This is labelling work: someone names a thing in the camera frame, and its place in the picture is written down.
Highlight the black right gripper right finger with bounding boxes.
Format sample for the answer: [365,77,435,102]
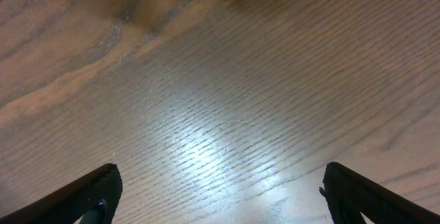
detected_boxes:
[319,162,439,224]

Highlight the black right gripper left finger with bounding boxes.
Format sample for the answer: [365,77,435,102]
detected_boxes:
[1,164,123,224]

